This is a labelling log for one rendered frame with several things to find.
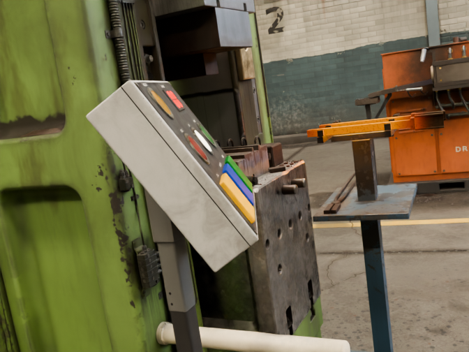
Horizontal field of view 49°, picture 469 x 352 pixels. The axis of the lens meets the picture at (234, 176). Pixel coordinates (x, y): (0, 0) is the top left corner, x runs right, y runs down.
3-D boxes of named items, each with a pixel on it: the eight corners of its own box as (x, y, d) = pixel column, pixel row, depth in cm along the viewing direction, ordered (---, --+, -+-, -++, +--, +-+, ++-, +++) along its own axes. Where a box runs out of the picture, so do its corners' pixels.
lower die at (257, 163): (269, 170, 152) (266, 141, 150) (241, 186, 134) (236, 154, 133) (152, 177, 171) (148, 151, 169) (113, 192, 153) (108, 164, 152)
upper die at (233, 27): (253, 46, 146) (248, 11, 144) (220, 46, 128) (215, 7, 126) (133, 68, 165) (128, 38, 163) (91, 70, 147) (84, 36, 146)
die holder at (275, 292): (321, 293, 169) (305, 159, 162) (280, 354, 136) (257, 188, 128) (177, 286, 195) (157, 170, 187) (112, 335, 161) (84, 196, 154)
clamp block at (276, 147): (284, 162, 162) (281, 142, 161) (274, 167, 155) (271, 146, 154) (250, 164, 168) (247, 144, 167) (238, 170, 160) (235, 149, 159)
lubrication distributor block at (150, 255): (168, 290, 121) (158, 233, 119) (153, 301, 116) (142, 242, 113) (155, 289, 123) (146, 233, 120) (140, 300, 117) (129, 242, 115)
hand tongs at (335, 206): (352, 174, 224) (352, 172, 223) (363, 174, 222) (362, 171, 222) (323, 214, 169) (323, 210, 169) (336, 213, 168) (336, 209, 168)
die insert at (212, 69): (218, 73, 148) (216, 52, 147) (206, 75, 141) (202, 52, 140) (134, 87, 161) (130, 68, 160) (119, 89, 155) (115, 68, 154)
